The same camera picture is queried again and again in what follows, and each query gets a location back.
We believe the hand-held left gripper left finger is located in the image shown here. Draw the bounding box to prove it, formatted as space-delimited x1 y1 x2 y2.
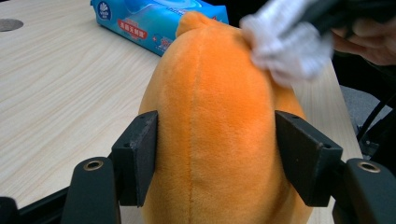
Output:
111 110 159 207

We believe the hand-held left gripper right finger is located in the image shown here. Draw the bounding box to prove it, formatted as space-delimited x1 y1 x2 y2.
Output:
275 109 344 207

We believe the white wet wipe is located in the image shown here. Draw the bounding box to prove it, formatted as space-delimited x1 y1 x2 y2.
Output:
239 0 334 88

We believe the orange plush toy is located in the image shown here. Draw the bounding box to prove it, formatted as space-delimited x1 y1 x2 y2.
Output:
138 10 314 224

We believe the blue wet wipe pack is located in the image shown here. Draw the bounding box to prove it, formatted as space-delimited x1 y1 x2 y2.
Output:
90 0 230 58

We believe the black cable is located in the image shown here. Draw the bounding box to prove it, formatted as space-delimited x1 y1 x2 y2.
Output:
355 94 396 143

